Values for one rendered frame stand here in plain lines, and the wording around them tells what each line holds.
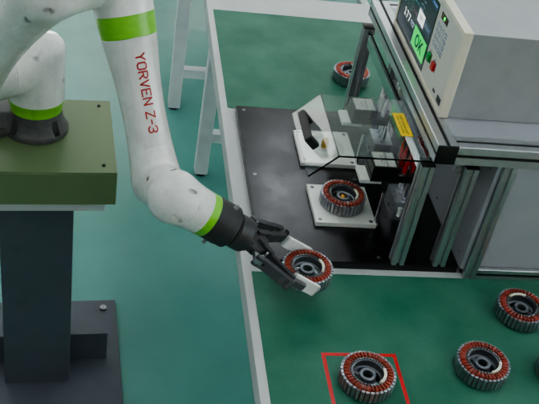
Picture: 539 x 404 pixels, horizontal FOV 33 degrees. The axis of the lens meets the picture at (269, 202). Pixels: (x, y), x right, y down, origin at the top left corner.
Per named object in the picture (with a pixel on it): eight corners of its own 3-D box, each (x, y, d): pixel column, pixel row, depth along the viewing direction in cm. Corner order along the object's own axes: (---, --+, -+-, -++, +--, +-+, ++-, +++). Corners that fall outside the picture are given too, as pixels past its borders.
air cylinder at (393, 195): (389, 219, 219) (395, 202, 216) (382, 200, 225) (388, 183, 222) (409, 220, 220) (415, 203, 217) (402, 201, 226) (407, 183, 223)
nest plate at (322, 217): (314, 225, 213) (316, 221, 212) (305, 187, 225) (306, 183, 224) (375, 228, 216) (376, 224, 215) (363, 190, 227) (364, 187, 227)
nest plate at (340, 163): (300, 166, 232) (301, 162, 231) (293, 133, 243) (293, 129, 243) (356, 169, 235) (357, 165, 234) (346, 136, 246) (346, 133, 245)
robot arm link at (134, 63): (108, 44, 171) (164, 33, 174) (95, 38, 181) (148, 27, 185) (143, 219, 183) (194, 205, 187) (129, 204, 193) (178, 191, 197)
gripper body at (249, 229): (219, 226, 189) (253, 244, 193) (221, 252, 182) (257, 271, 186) (241, 203, 185) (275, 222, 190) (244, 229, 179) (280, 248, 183)
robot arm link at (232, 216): (227, 212, 175) (224, 183, 182) (191, 249, 180) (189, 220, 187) (251, 226, 178) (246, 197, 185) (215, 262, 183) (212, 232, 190)
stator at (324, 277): (283, 294, 189) (285, 281, 187) (277, 258, 198) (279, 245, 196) (334, 296, 191) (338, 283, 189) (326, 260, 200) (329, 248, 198)
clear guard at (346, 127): (307, 176, 187) (312, 154, 184) (291, 115, 206) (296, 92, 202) (454, 185, 193) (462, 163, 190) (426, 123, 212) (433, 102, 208)
